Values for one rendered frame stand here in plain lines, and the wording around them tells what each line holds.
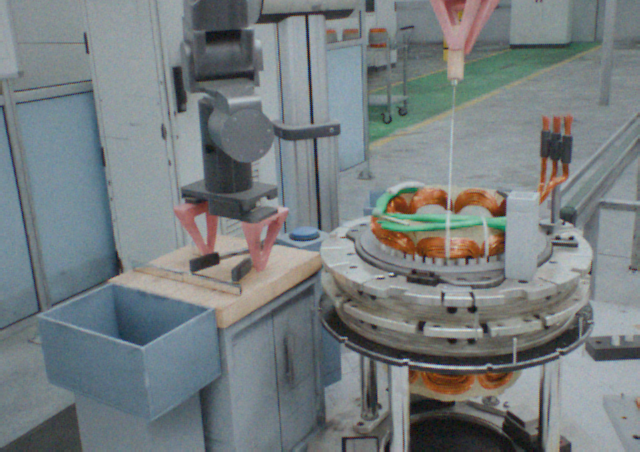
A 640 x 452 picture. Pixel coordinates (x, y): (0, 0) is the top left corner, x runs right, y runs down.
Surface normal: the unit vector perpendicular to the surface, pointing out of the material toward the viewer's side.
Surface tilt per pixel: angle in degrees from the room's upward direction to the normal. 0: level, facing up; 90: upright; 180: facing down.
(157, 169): 90
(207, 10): 105
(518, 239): 90
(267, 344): 90
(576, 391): 0
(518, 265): 90
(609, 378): 0
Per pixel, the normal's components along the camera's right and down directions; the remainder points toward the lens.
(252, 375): 0.83, 0.12
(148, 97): -0.54, 0.27
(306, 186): 0.37, 0.26
